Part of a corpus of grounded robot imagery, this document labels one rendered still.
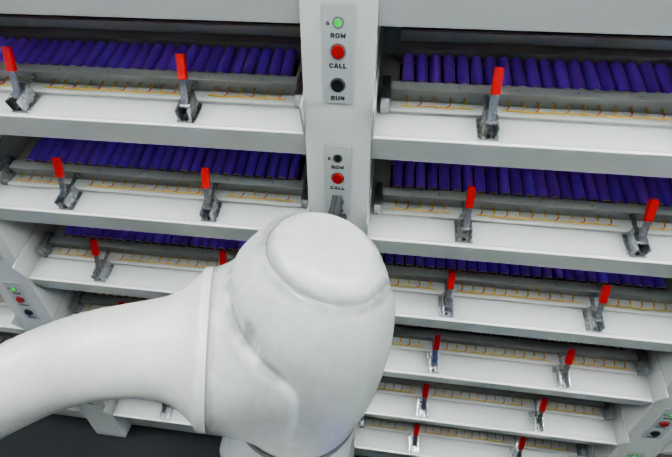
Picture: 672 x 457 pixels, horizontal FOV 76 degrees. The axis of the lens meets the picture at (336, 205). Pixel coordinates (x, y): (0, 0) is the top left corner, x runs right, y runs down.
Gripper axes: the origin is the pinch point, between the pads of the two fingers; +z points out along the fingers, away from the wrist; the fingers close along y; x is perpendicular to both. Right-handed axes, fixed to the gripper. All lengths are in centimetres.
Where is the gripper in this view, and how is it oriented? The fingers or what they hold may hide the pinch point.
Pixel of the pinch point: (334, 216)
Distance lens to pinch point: 64.1
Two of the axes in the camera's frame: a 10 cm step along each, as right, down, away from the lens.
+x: 0.0, -8.0, -6.0
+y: 9.9, 0.8, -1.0
